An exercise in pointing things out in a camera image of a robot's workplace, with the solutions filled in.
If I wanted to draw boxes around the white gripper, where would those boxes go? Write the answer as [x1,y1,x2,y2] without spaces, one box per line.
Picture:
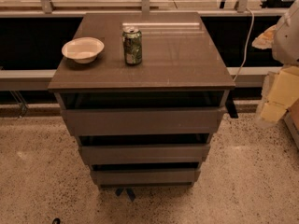
[257,65,299,125]

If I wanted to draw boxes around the grey drawer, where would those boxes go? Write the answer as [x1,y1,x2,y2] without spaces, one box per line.
[62,107,226,136]
[78,144,210,165]
[91,169,200,186]

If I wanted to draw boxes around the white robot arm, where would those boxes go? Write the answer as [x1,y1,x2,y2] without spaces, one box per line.
[252,0,299,123]

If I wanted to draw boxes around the green soda can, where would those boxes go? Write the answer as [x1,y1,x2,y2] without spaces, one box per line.
[122,26,142,65]

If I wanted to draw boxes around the white paper bowl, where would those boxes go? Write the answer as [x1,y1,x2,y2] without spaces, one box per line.
[62,37,105,63]

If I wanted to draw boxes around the white cable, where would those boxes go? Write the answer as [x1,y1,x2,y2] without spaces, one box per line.
[232,7,255,82]

